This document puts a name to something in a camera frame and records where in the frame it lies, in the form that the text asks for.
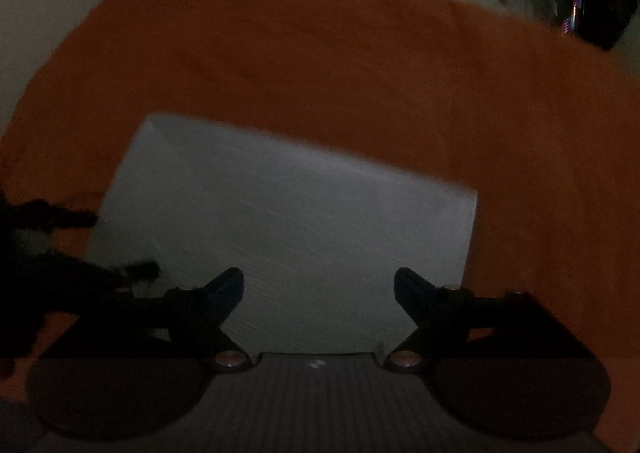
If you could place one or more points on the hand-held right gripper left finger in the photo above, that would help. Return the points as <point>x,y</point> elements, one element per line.
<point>227,289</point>

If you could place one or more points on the colourful glowing lights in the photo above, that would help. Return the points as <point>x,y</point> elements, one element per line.
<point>572,15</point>

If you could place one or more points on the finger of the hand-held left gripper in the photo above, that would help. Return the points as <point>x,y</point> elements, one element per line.
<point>55,217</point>
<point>125,271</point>

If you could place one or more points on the white rectangular board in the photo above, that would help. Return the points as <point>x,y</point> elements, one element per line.
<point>300,213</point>

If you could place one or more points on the orange cloth on desktop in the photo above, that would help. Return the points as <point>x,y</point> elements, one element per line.
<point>325,73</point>

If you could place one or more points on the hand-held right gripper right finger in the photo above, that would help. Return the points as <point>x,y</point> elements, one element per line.
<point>412,290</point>

